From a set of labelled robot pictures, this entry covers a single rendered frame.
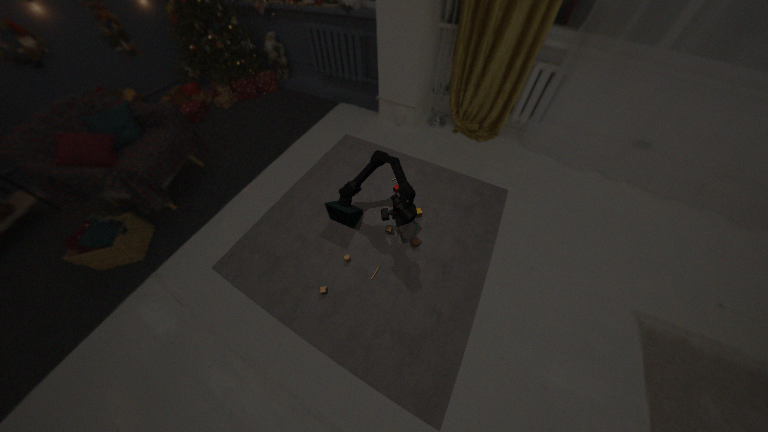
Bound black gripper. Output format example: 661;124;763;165
381;204;417;221

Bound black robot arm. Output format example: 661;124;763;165
337;150;417;226

